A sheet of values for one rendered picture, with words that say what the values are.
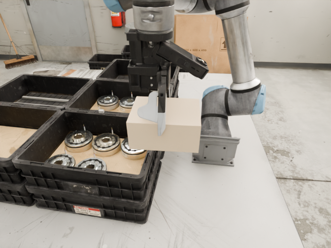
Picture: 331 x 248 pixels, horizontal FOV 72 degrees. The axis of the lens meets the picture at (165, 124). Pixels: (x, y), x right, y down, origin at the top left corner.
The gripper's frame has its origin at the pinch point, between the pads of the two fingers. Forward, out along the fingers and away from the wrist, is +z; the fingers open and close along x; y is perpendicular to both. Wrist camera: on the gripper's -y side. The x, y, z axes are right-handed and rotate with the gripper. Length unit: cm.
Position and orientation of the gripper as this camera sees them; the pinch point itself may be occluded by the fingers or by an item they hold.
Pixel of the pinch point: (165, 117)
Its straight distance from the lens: 54.9
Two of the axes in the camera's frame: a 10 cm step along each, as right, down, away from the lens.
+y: -10.0, -0.4, 0.7
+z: 0.0, 8.2, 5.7
